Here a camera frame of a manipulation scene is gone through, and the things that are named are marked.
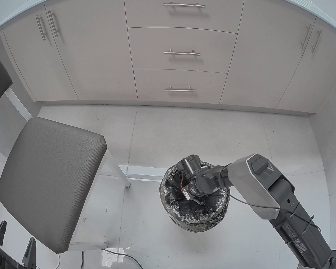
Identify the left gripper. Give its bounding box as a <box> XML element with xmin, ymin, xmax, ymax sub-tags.
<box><xmin>0</xmin><ymin>220</ymin><xmax>37</xmax><ymax>269</ymax></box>

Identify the black plastic bag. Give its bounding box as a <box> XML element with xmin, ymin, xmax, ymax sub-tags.
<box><xmin>159</xmin><ymin>161</ymin><xmax>231</xmax><ymax>233</ymax></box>

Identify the grey cable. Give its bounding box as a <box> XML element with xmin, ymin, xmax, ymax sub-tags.
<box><xmin>101</xmin><ymin>248</ymin><xmax>143</xmax><ymax>269</ymax></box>

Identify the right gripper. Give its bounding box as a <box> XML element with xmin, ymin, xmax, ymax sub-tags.
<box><xmin>183</xmin><ymin>183</ymin><xmax>205</xmax><ymax>202</ymax></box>

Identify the grey chair with white legs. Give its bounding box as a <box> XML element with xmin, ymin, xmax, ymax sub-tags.
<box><xmin>0</xmin><ymin>52</ymin><xmax>132</xmax><ymax>255</ymax></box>

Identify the beige cabinet with drawers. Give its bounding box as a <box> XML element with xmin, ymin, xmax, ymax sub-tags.
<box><xmin>0</xmin><ymin>0</ymin><xmax>336</xmax><ymax>116</ymax></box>

